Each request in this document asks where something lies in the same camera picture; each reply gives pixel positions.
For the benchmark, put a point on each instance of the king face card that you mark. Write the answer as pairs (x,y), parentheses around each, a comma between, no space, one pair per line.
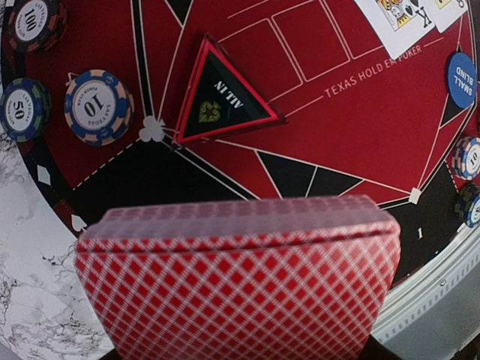
(399,24)

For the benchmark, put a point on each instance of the white chip seat five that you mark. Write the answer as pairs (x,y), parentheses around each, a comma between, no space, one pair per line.
(36,25)

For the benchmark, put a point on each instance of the red playing card deck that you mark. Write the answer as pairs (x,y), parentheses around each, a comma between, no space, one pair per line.
(297,278)

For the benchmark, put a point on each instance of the aluminium front rail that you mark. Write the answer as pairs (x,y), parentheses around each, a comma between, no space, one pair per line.
(421,291)

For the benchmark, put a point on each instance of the small black triangle marker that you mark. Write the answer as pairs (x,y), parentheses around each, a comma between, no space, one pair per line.
(219,101)

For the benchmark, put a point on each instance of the green chip seat four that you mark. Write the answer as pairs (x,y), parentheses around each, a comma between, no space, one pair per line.
(26,106)

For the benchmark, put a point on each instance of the blue chip stack seat one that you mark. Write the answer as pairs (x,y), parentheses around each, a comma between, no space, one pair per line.
(467,205)

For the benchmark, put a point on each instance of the round red black poker mat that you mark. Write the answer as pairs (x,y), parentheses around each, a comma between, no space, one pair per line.
(159,102)

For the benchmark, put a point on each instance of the eight of spades card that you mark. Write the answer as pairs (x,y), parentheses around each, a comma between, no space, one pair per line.
(445,12)

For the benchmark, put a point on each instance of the white chip stack seat ten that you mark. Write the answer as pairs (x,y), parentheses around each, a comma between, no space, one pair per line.
(465,158)

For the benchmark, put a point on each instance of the blue blind button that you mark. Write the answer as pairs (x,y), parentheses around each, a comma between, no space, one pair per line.
(461,78)

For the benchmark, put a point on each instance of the white chip stack seat four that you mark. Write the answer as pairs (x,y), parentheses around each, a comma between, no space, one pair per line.
(98,107)

